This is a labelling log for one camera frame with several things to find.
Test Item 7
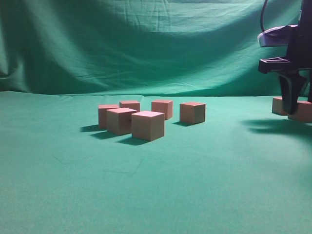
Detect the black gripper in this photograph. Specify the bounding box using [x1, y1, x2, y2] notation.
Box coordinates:
[258, 0, 312, 115]

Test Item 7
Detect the pink wooden cube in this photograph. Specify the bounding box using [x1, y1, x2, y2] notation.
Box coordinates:
[179, 102, 206, 124]

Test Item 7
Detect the pink cube row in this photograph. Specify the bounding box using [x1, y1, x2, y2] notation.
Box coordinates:
[152, 99, 173, 120]

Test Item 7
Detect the pink cube with mark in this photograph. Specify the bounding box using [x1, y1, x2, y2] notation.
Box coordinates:
[106, 108, 137, 135]

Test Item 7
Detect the green table cloth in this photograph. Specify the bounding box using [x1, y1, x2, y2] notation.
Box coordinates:
[0, 92, 312, 234]

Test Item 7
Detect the green backdrop cloth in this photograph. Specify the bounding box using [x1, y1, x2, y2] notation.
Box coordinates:
[0, 0, 301, 97]

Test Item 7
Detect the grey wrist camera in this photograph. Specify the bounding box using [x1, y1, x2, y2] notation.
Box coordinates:
[257, 24, 297, 47]

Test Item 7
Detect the black cable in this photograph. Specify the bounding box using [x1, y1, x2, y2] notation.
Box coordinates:
[259, 0, 270, 33]

